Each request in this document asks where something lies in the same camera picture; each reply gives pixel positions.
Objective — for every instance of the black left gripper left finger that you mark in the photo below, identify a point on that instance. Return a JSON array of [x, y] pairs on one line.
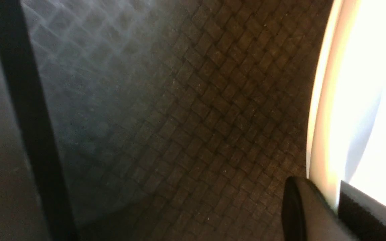
[[306, 216]]

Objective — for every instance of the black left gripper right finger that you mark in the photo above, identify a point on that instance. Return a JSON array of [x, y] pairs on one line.
[[364, 216]]

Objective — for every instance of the large white square plate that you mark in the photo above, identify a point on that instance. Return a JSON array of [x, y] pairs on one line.
[[346, 136]]

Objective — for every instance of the black serving tray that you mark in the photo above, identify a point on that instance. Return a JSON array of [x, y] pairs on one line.
[[153, 120]]

